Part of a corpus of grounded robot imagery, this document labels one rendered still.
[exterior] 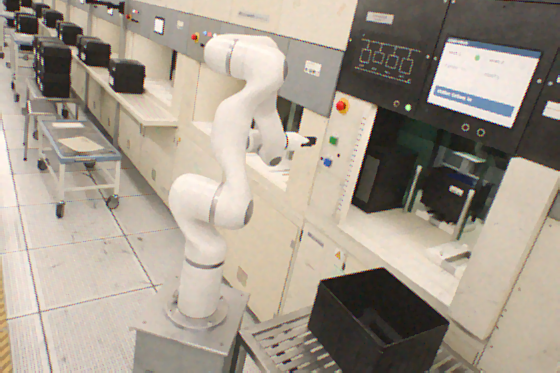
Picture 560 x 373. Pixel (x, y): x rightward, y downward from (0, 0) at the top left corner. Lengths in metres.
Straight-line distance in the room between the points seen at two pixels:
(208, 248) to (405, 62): 0.91
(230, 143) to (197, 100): 1.86
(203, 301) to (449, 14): 1.15
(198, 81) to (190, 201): 1.85
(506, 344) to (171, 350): 0.97
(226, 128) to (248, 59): 0.18
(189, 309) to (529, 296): 0.96
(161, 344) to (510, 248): 1.00
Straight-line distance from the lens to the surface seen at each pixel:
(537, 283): 1.33
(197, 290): 1.20
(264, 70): 1.02
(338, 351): 1.23
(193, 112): 2.89
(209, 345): 1.21
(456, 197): 1.98
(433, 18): 1.47
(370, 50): 1.60
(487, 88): 1.34
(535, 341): 1.39
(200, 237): 1.13
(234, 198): 1.03
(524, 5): 1.34
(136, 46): 4.24
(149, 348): 1.29
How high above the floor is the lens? 1.61
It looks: 19 degrees down
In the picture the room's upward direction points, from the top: 12 degrees clockwise
